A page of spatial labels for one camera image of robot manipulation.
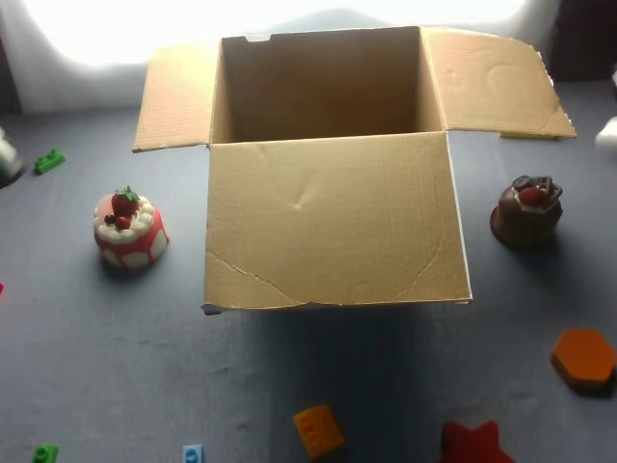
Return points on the brown cardboard box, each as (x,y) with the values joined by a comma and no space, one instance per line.
(328,222)

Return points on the chocolate toy cake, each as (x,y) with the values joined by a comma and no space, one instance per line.
(528,222)

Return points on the red star block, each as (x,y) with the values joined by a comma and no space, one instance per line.
(474,446)

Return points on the grey table cloth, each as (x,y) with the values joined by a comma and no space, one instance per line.
(120,337)

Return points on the blue toy brick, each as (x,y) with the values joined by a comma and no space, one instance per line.
(194,454)

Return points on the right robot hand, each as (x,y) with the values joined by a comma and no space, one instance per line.
(608,137)

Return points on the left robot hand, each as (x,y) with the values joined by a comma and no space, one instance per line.
(6,152)

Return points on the green toy brick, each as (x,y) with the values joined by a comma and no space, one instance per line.
(49,161)
(45,454)

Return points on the strawberry cream toy cake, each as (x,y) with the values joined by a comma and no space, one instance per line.
(130,231)

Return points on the orange hexagon block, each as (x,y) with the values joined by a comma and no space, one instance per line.
(583,359)

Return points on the orange toy brick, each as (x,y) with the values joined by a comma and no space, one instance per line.
(318,431)

